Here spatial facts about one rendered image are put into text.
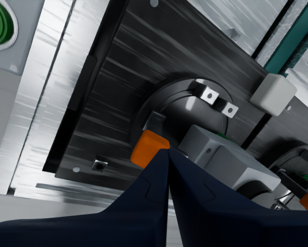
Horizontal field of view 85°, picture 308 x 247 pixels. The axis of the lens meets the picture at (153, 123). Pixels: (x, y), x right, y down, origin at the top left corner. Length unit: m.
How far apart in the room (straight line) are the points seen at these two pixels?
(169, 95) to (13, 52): 0.15
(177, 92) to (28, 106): 0.15
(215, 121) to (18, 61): 0.22
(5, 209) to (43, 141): 0.26
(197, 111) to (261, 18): 0.19
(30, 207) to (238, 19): 0.50
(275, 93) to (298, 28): 0.11
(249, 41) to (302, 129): 0.18
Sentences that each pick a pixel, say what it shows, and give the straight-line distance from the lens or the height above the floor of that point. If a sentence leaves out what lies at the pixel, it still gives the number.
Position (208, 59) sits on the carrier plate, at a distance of 0.22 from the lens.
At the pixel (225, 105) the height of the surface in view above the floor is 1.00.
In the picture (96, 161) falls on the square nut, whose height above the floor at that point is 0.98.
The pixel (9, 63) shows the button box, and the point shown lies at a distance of 0.21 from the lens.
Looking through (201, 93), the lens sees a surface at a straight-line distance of 0.18.
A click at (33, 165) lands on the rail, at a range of 0.25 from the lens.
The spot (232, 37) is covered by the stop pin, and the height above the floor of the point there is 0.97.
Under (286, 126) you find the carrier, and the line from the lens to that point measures 0.36.
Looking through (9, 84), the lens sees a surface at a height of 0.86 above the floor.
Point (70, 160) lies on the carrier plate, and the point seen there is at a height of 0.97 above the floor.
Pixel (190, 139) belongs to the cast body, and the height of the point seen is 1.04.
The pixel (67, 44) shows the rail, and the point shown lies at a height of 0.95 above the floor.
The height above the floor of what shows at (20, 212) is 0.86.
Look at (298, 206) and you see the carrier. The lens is 0.60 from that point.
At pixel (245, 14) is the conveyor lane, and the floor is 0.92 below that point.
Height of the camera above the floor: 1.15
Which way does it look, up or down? 60 degrees down
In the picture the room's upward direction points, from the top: 146 degrees clockwise
